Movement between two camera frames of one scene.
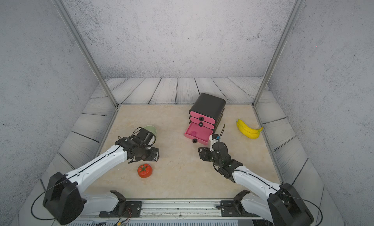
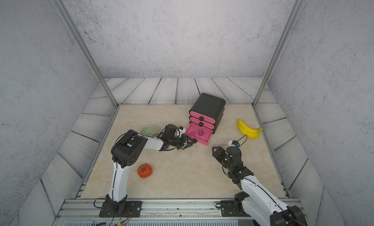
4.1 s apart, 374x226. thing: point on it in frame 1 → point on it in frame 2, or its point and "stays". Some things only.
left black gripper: x=155 y=155 → x=184 y=142
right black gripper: x=205 y=154 → x=219 y=153
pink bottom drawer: x=198 y=133 stays
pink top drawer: x=202 y=117 stays
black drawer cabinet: x=207 y=111 stays
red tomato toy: x=144 y=170 stays
